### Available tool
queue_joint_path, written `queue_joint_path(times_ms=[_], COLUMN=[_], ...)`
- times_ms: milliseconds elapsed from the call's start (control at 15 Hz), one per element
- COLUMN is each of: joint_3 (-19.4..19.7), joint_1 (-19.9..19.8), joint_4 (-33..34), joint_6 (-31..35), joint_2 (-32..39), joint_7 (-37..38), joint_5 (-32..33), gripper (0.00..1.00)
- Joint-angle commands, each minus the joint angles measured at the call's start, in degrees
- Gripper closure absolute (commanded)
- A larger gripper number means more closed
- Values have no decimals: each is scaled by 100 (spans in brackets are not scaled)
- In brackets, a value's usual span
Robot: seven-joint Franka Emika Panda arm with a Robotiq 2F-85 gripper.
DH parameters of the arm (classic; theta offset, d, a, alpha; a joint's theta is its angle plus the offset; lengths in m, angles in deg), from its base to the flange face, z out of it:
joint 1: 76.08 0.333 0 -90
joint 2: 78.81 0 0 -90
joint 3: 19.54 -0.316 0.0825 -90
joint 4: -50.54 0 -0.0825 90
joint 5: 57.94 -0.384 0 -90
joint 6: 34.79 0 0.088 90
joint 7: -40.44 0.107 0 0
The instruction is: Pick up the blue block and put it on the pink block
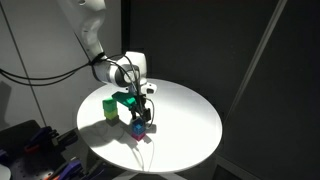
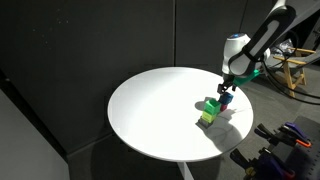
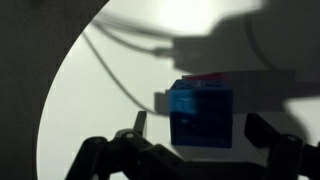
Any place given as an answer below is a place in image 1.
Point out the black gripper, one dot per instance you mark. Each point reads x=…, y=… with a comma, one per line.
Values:
x=140, y=104

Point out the blue block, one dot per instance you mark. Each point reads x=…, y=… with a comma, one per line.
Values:
x=138, y=127

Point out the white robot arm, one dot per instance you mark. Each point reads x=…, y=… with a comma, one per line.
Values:
x=103, y=50

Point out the pink block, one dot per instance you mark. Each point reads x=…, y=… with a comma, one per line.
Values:
x=138, y=137

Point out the dark grey block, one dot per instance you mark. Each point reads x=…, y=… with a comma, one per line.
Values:
x=112, y=120

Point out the green block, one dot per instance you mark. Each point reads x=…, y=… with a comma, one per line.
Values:
x=109, y=105

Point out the purple clamp with orange tip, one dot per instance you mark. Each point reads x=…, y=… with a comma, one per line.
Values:
x=68, y=168

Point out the blue clamp with red grip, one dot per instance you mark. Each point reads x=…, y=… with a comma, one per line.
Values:
x=37, y=138

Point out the diagonal metal bar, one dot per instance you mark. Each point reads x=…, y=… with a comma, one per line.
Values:
x=258, y=53

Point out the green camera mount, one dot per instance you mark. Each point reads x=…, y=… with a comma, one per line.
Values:
x=123, y=99

